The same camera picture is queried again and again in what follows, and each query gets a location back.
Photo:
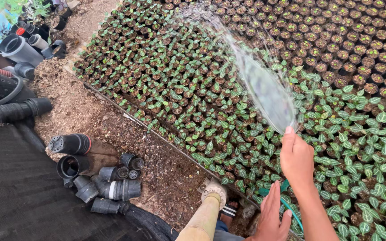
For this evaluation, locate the person's right hand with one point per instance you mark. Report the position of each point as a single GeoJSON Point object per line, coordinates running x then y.
{"type": "Point", "coordinates": [297, 160]}

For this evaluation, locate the person's left hand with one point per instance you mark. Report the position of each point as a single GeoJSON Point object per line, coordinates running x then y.
{"type": "Point", "coordinates": [268, 224]}

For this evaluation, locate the black white striped sandal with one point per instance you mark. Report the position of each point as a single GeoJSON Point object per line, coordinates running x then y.
{"type": "Point", "coordinates": [229, 211]}

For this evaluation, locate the person's blue trouser leg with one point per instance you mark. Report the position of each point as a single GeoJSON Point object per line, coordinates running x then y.
{"type": "Point", "coordinates": [223, 231]}

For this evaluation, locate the whitish pole base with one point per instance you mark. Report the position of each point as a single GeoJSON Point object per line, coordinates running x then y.
{"type": "Point", "coordinates": [214, 189]}

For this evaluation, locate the tan bamboo pole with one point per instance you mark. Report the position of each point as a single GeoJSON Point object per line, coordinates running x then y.
{"type": "Point", "coordinates": [201, 219]}

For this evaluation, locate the water spray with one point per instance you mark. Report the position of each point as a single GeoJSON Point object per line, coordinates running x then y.
{"type": "Point", "coordinates": [266, 90]}

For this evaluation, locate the rows of barely sprouted pots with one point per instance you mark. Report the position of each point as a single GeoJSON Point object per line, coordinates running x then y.
{"type": "Point", "coordinates": [347, 40]}

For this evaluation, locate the thin metal bed edging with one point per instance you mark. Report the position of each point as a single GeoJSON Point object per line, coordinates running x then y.
{"type": "Point", "coordinates": [166, 142]}

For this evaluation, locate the bed of leafy seedling pots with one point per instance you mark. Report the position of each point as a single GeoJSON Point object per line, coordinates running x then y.
{"type": "Point", "coordinates": [179, 83]}

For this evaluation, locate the heap of small black pots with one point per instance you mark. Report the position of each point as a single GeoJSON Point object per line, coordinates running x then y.
{"type": "Point", "coordinates": [112, 189]}

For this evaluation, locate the black shade net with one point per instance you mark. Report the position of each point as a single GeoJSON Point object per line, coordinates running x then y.
{"type": "Point", "coordinates": [18, 187]}

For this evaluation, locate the black pipe fitting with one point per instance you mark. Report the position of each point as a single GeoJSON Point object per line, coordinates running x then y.
{"type": "Point", "coordinates": [58, 49]}

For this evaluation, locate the stack of large black pots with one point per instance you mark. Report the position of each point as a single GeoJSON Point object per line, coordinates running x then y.
{"type": "Point", "coordinates": [18, 110]}

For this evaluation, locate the white plastic pipe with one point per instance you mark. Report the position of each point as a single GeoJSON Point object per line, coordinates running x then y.
{"type": "Point", "coordinates": [39, 42]}

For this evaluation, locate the wide grey plastic pipe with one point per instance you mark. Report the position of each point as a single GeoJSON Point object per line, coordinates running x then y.
{"type": "Point", "coordinates": [20, 50]}

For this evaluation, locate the potted plants in black pots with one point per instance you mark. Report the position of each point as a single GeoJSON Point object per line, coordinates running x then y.
{"type": "Point", "coordinates": [39, 8]}

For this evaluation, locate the big black brown-rimmed pot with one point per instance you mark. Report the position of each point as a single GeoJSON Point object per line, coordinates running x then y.
{"type": "Point", "coordinates": [0, 87]}

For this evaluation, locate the red round cap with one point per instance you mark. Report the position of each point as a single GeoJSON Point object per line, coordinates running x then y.
{"type": "Point", "coordinates": [20, 31]}

